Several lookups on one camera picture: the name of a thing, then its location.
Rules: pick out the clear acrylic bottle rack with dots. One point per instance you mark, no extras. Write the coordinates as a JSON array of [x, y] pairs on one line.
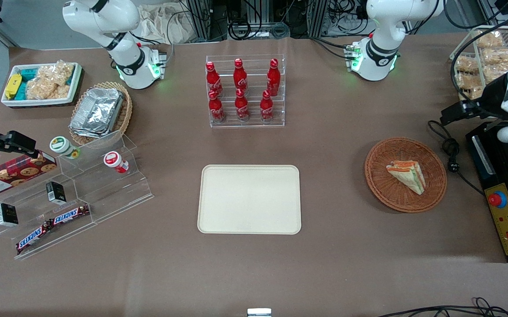
[[245, 121]]

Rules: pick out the red cola bottle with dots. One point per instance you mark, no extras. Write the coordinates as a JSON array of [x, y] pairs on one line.
[[241, 105], [216, 106], [273, 77], [213, 79], [266, 106], [240, 75]]

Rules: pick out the bagged bread pastry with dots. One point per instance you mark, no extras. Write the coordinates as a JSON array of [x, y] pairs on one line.
[[499, 56], [468, 82], [467, 65], [490, 40]]

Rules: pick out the aluminium profile frame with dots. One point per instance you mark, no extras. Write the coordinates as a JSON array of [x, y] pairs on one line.
[[205, 17]]

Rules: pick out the round brown wicker basket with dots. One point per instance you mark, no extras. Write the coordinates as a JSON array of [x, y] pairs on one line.
[[381, 185]]

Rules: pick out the beige rectangular tray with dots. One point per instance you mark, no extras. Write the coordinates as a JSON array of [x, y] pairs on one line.
[[249, 199]]

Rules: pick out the clear acrylic stepped display stand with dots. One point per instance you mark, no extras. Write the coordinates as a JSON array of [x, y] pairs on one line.
[[104, 193]]

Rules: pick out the red lid white cup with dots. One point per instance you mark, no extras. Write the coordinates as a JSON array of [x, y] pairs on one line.
[[115, 161]]

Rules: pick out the white rectangular snack bin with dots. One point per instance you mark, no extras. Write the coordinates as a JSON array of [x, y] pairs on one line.
[[38, 102]]

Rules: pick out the small black box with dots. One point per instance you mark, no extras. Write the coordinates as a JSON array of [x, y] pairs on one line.
[[55, 193], [7, 215]]

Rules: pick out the triangle sandwich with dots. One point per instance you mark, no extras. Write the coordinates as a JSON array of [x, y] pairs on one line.
[[408, 175]]

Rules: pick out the red tartan cookie box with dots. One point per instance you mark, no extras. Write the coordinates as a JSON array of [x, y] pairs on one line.
[[7, 178]]

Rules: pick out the beige cloth bag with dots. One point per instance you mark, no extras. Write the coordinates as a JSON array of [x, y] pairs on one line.
[[165, 24]]

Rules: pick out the teal snack pack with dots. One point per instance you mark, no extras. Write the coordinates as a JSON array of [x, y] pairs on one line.
[[25, 81]]

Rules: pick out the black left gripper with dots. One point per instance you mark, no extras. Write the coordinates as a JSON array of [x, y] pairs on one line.
[[490, 96]]

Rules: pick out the snickers chocolate bar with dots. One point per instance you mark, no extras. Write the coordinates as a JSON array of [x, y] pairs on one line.
[[33, 237], [71, 215]]

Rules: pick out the oval tan wicker basket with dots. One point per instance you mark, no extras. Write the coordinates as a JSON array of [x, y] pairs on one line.
[[125, 115]]

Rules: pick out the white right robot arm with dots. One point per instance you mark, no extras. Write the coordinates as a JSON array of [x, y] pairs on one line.
[[104, 17]]

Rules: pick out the yellow snack pack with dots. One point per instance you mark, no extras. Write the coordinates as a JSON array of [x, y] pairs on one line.
[[13, 86]]

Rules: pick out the stacked aluminium foil containers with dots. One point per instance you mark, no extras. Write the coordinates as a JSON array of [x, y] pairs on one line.
[[97, 112]]

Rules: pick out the clear bag of rice crackers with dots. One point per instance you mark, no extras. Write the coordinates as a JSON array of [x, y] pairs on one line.
[[51, 81]]

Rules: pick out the green lid white cup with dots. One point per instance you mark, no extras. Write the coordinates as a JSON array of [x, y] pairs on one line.
[[62, 146]]

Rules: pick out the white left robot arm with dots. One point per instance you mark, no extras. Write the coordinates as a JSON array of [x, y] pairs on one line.
[[383, 26]]

